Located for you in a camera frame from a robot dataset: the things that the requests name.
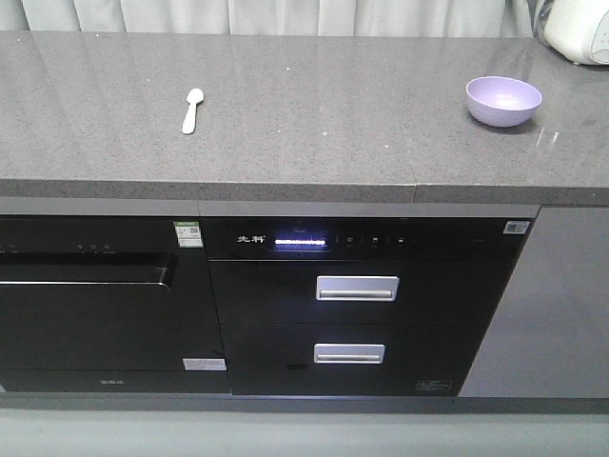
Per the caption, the white plastic spoon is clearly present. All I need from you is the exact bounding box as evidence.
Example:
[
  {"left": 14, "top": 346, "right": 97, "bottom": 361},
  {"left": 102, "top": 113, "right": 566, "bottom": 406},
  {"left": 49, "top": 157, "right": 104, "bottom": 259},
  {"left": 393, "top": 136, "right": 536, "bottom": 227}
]
[{"left": 182, "top": 88, "right": 205, "bottom": 135}]

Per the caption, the purple plastic bowl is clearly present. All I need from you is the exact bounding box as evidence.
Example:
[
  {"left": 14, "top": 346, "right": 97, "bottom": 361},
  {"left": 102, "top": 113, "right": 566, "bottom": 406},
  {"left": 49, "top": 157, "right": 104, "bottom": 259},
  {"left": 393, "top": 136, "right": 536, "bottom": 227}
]
[{"left": 465, "top": 76, "right": 542, "bottom": 128}]

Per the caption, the black disinfection cabinet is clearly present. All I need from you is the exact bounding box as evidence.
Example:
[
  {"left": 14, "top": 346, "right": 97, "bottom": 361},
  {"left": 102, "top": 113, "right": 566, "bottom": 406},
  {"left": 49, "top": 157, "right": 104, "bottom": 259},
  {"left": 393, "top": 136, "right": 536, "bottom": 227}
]
[{"left": 202, "top": 216, "right": 533, "bottom": 397}]

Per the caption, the white pleated curtain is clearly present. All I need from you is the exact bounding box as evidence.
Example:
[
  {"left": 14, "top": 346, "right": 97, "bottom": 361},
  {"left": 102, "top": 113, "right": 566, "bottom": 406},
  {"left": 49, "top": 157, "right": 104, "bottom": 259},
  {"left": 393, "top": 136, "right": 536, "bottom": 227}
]
[{"left": 1, "top": 0, "right": 546, "bottom": 37}]

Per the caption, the black built-in dishwasher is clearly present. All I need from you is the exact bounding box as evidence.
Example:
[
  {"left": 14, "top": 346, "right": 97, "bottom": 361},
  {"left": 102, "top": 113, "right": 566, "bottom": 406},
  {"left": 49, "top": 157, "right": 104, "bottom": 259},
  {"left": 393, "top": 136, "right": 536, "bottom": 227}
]
[{"left": 1, "top": 215, "right": 229, "bottom": 394}]

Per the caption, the grey cabinet door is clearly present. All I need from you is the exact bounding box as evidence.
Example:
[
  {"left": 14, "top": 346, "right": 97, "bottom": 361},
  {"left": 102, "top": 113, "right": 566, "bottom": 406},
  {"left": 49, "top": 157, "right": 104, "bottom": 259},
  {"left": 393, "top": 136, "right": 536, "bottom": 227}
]
[{"left": 461, "top": 208, "right": 608, "bottom": 399}]

